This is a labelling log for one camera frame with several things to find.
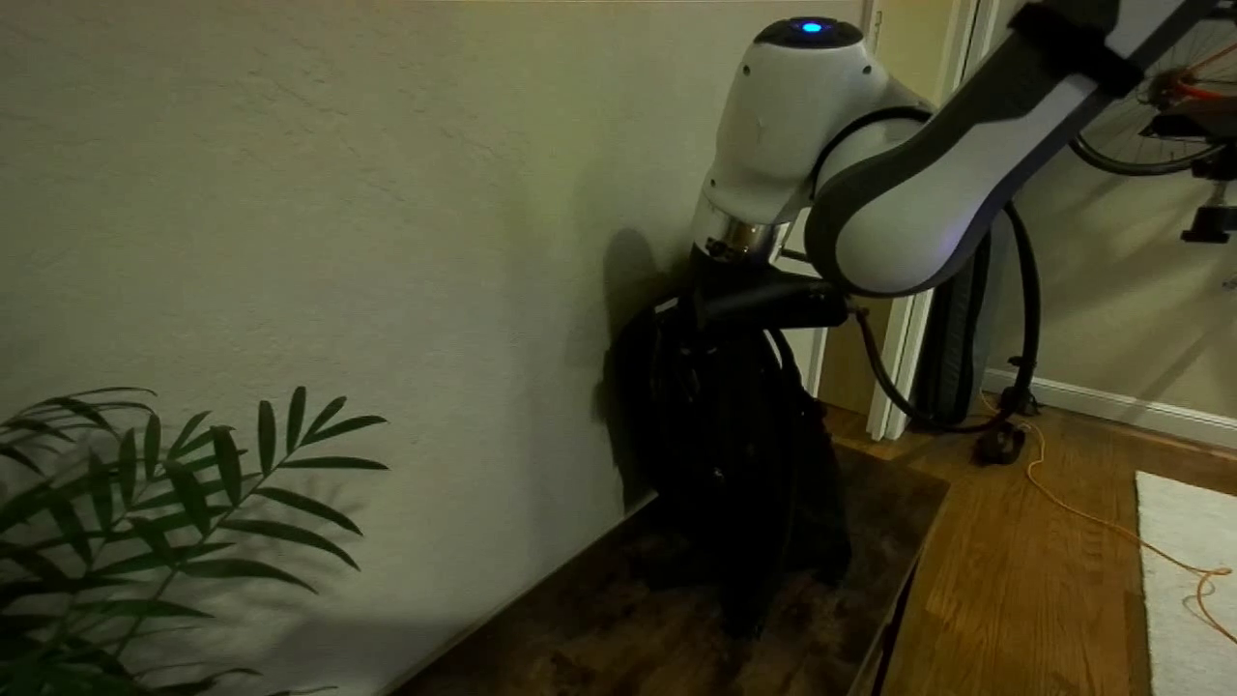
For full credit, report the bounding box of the green potted palm plant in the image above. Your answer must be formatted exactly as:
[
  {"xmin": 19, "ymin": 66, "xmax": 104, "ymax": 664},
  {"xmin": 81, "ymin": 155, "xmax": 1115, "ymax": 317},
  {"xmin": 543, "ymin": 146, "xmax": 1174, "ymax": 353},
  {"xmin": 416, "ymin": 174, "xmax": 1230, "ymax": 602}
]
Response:
[{"xmin": 0, "ymin": 387, "xmax": 383, "ymax": 696}]

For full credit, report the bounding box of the dark object on floor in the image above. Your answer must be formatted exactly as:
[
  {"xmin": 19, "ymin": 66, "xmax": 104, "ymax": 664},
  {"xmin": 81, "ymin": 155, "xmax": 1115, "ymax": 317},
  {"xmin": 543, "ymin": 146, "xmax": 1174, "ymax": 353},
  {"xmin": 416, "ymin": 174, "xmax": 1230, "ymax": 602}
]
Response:
[{"xmin": 976, "ymin": 421, "xmax": 1028, "ymax": 469}]

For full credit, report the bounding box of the white floor rug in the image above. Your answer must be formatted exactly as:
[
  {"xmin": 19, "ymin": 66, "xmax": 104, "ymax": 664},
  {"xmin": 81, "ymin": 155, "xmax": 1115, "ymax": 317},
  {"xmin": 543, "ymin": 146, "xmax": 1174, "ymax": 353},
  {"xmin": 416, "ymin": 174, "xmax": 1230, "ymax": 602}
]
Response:
[{"xmin": 1136, "ymin": 473, "xmax": 1237, "ymax": 696}]

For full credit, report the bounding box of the black backpack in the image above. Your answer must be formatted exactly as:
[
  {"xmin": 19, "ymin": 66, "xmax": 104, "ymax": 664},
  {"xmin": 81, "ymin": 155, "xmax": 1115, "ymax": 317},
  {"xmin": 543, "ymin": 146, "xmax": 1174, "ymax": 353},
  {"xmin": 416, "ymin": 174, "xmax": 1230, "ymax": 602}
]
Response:
[{"xmin": 609, "ymin": 298, "xmax": 850, "ymax": 633}]

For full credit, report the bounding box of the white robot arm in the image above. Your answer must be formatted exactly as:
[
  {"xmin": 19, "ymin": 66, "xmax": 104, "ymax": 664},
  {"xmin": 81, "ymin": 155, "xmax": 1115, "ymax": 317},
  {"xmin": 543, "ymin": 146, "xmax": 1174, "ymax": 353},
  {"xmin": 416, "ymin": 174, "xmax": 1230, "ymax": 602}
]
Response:
[{"xmin": 684, "ymin": 0, "xmax": 1232, "ymax": 330}]

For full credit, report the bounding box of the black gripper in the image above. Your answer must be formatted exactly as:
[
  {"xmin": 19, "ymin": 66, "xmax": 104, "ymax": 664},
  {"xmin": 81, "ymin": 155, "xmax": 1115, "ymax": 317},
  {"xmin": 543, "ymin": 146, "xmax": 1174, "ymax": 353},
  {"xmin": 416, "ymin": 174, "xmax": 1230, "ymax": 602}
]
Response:
[{"xmin": 681, "ymin": 250, "xmax": 846, "ymax": 335}]

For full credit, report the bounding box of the orange cord on floor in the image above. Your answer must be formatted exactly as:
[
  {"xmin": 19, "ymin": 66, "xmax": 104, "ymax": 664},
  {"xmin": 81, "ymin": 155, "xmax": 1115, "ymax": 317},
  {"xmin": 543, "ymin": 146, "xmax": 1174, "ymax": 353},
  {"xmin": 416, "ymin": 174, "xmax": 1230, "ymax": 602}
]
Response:
[{"xmin": 1017, "ymin": 419, "xmax": 1237, "ymax": 651}]

